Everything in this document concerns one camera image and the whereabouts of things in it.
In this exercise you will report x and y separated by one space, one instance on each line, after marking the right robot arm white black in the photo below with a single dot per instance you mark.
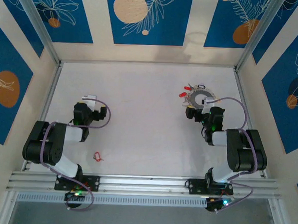
247 152

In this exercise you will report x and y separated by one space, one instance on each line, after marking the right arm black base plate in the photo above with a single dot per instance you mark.
195 186

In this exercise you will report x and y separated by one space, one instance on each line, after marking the aluminium frame post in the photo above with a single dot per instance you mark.
38 26
258 37

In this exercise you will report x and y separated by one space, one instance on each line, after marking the keyring bunch with keys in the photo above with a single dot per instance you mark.
201 98

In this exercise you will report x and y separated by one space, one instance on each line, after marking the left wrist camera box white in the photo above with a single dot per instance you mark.
89 100

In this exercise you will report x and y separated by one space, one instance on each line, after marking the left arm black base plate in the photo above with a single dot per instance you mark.
92 183

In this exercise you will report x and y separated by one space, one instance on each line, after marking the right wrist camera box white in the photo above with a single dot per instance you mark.
207 103

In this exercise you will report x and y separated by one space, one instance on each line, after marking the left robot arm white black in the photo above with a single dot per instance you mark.
37 141

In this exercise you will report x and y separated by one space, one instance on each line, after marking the aluminium table edge rail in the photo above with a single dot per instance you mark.
244 102
48 106

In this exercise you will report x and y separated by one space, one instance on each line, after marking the aluminium mounting rail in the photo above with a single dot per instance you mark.
145 183

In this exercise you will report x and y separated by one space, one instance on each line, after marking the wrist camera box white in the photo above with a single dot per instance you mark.
207 103
89 100

